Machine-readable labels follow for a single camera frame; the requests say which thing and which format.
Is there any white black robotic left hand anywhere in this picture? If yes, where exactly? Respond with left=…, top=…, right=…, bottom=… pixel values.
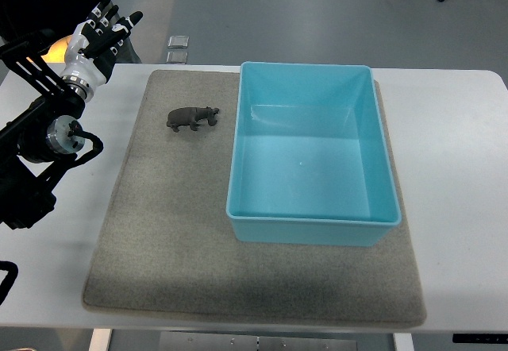
left=61, top=0, right=143, bottom=101

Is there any brown hippo toy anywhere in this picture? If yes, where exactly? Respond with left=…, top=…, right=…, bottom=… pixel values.
left=166, top=106, right=220, bottom=133

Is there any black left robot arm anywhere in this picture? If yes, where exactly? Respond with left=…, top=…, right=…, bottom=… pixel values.
left=1, top=29, right=104, bottom=230

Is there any blue plastic box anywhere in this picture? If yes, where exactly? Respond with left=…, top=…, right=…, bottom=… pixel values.
left=226, top=62, right=402, bottom=247

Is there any person in black shirt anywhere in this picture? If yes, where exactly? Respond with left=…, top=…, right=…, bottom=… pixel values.
left=1, top=0, right=120, bottom=44

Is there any upper floor outlet cover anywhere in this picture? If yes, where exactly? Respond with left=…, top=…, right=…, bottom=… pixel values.
left=167, top=35, right=190, bottom=48

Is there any floor outlet cover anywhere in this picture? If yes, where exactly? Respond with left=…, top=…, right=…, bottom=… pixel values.
left=167, top=35, right=190, bottom=48
left=166, top=51, right=188, bottom=64

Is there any lower floor outlet cover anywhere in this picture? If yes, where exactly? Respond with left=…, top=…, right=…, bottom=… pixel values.
left=166, top=51, right=188, bottom=64

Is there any grey felt mat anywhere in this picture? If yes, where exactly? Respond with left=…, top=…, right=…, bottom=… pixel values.
left=82, top=71, right=426, bottom=328

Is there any black table control panel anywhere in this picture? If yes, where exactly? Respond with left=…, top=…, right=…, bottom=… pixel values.
left=452, top=333, right=508, bottom=345

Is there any black cable loop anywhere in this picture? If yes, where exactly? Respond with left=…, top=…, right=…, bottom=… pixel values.
left=0, top=260, right=20, bottom=307

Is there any metal table frame plate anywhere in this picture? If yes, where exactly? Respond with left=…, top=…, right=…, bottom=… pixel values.
left=159, top=332, right=358, bottom=351

